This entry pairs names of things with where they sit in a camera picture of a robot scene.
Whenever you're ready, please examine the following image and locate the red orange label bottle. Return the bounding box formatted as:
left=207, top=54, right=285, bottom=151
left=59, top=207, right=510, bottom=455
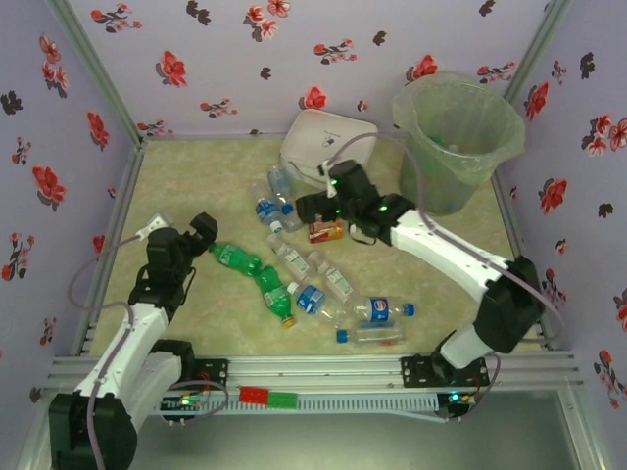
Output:
left=307, top=218, right=345, bottom=245

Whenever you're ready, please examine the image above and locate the blue label bottle white cap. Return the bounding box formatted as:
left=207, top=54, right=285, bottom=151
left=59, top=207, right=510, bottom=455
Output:
left=286, top=281, right=347, bottom=330
left=251, top=182, right=285, bottom=234

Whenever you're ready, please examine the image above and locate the clear bottle white label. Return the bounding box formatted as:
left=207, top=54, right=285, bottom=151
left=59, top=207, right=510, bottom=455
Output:
left=265, top=233, right=314, bottom=284

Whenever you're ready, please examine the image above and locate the clear bottle green label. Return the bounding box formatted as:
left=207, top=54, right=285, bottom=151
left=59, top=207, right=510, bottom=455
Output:
left=312, top=252, right=366, bottom=312

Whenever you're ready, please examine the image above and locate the green bottle yellow cap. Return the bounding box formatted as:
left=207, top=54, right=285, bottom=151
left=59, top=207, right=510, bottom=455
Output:
left=253, top=265, right=299, bottom=328

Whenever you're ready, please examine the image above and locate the pepsi bottle blue cap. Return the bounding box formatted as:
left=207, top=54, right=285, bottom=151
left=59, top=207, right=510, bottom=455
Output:
left=351, top=296, right=416, bottom=328

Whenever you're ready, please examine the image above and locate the clear bottle blue cap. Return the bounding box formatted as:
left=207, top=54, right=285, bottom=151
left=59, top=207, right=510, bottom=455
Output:
left=335, top=325, right=408, bottom=348

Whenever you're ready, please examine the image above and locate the bin with green liner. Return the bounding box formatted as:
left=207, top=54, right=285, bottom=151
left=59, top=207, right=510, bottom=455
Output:
left=391, top=70, right=526, bottom=216

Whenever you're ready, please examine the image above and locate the white plastic carry case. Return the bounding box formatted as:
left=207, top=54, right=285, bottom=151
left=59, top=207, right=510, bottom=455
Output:
left=278, top=108, right=379, bottom=190

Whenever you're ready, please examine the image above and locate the left circuit board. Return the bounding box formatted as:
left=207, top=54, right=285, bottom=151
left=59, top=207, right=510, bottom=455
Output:
left=160, top=391, right=207, bottom=415

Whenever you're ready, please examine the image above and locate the circuit board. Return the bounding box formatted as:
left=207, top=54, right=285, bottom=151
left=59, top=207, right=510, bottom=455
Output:
left=446, top=390, right=480, bottom=410
left=160, top=391, right=207, bottom=415

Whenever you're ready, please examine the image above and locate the red block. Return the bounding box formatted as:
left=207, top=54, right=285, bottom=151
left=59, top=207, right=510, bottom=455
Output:
left=238, top=386, right=270, bottom=405

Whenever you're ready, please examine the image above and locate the green block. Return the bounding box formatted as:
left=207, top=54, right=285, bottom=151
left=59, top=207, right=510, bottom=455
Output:
left=267, top=391, right=300, bottom=410

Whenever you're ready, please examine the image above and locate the right circuit board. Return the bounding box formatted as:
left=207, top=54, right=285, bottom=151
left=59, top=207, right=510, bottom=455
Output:
left=446, top=390, right=480, bottom=410

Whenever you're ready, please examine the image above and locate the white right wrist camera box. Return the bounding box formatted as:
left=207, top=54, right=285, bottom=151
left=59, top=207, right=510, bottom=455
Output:
left=315, top=160, right=340, bottom=200

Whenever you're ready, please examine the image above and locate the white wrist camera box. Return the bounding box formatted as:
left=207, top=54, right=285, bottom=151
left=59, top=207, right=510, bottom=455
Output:
left=315, top=160, right=340, bottom=200
left=138, top=212, right=176, bottom=241

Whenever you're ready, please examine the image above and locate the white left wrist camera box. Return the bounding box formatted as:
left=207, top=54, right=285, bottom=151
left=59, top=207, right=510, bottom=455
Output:
left=138, top=212, right=176, bottom=241

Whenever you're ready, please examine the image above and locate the grey right arm cable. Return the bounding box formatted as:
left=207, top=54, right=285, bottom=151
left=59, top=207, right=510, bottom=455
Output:
left=325, top=132, right=567, bottom=344

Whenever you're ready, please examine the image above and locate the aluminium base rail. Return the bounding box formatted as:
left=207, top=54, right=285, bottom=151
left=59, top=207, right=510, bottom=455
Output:
left=46, top=354, right=587, bottom=391

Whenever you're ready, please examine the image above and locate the aluminium frame post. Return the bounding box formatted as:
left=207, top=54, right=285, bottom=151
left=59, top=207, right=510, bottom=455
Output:
left=44, top=0, right=146, bottom=146
left=503, top=0, right=574, bottom=102

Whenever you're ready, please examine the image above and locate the white slotted cable duct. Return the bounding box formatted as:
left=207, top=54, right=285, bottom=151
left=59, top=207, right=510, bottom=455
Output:
left=141, top=390, right=440, bottom=420

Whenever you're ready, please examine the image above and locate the aluminium lower frame bar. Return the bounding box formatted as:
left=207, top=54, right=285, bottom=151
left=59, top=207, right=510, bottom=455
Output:
left=555, top=386, right=608, bottom=470

